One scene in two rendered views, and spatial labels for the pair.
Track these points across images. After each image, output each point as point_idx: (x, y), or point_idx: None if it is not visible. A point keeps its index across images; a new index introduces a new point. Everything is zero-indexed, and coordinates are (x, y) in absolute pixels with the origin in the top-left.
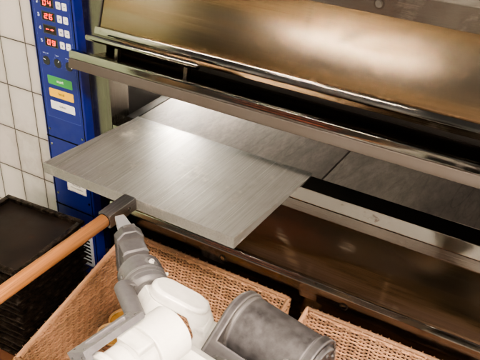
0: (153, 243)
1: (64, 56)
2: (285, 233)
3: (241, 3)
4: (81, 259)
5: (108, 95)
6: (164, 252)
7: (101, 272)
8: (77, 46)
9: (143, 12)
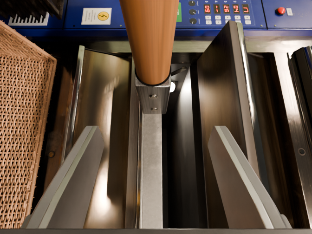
0: (49, 85)
1: (200, 18)
2: (95, 219)
3: (277, 162)
4: (13, 10)
5: (174, 50)
6: (43, 96)
7: (2, 33)
8: (211, 29)
9: None
